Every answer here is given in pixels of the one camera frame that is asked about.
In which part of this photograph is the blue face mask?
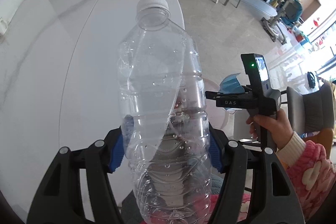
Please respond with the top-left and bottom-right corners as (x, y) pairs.
(220, 72), (245, 112)

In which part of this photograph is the clear plastic bottle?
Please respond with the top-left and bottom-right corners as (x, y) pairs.
(118, 0), (211, 223)

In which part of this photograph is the pink sleeve forearm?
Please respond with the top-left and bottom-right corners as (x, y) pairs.
(277, 131), (335, 220)

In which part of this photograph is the person right hand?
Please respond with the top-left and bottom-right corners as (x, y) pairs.
(246, 109), (294, 149)

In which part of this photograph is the grey chair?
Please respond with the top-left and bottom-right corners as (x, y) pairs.
(285, 84), (335, 134)

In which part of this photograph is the white round table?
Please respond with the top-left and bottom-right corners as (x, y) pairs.
(1, 0), (184, 221)

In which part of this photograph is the grey floor stand machine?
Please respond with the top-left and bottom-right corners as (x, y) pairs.
(261, 0), (303, 45)

